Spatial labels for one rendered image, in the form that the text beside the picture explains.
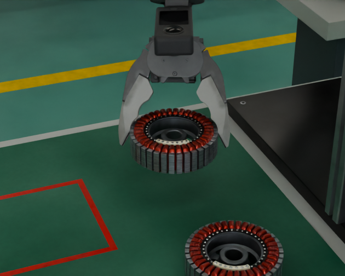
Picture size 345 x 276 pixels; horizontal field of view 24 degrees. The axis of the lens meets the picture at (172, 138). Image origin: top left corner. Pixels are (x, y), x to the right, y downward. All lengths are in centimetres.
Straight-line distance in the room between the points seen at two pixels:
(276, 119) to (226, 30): 219
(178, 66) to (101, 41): 228
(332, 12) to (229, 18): 188
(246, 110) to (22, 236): 41
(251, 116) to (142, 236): 30
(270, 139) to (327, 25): 50
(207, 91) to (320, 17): 64
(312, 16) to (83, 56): 165
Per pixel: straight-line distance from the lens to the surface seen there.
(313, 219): 103
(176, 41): 93
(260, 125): 117
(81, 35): 334
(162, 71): 101
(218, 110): 101
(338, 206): 98
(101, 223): 101
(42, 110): 280
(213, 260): 94
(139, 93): 102
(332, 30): 160
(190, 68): 101
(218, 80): 101
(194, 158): 97
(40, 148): 117
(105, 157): 113
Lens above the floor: 137
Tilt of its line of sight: 32 degrees down
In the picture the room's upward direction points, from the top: straight up
